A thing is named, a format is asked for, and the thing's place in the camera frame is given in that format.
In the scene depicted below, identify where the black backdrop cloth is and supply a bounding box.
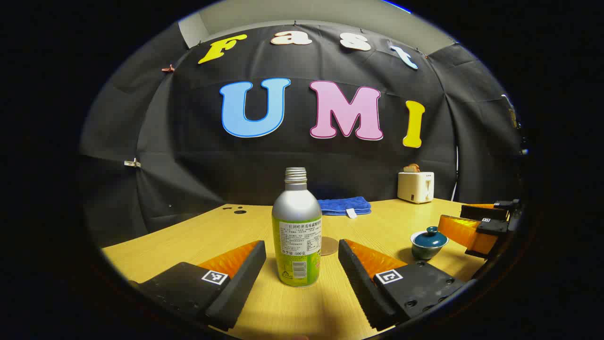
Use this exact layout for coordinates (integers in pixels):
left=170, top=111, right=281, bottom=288
left=79, top=21, right=524, bottom=248

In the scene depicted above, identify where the folded blue towel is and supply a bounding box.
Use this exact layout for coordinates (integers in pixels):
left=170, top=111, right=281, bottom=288
left=317, top=196, right=372, bottom=219

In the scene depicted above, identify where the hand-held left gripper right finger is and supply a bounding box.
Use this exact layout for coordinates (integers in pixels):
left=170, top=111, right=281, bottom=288
left=338, top=238, right=473, bottom=331

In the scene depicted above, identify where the silver green label water bottle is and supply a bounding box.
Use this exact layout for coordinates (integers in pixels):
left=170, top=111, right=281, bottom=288
left=272, top=167, right=323, bottom=288

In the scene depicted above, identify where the teal and white teacup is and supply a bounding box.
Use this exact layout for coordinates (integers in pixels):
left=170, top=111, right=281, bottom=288
left=410, top=231, right=449, bottom=261

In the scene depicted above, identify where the cream toaster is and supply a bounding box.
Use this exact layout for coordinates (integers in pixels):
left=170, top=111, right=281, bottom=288
left=397, top=171, right=435, bottom=204

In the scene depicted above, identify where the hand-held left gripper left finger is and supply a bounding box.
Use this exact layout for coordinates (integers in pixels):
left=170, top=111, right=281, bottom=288
left=134, top=240, right=267, bottom=331

